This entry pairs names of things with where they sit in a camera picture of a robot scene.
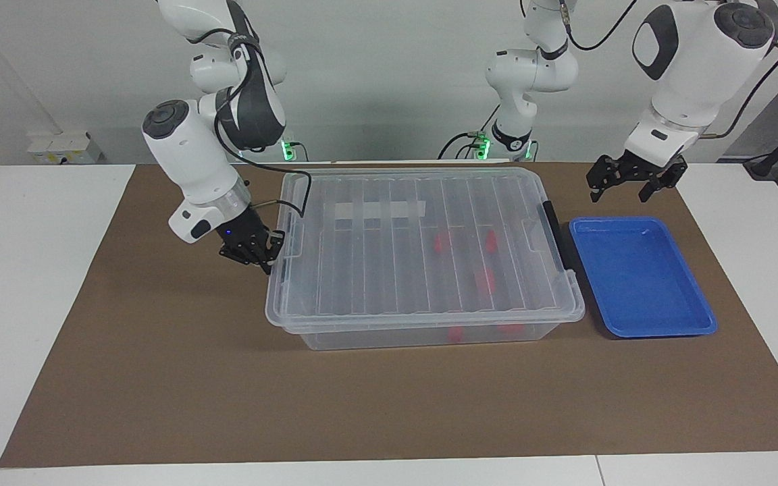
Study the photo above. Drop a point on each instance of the red block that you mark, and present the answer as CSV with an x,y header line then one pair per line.
x,y
455,332
510,329
491,241
441,242

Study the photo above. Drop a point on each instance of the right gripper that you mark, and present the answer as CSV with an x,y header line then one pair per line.
x,y
244,229

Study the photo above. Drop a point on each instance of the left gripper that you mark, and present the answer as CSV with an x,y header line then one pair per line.
x,y
652,170

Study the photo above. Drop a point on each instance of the clear plastic box lid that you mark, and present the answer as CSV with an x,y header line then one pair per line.
x,y
389,270

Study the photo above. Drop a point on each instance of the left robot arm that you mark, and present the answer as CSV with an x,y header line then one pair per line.
x,y
689,74

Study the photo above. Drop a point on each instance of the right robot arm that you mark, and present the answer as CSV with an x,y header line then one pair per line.
x,y
193,155

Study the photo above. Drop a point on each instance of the black box latch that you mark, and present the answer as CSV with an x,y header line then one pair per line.
x,y
558,236

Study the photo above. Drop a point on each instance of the clear plastic storage box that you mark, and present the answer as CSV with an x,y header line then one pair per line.
x,y
375,339

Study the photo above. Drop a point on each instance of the blue plastic tray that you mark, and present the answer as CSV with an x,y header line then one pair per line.
x,y
639,277

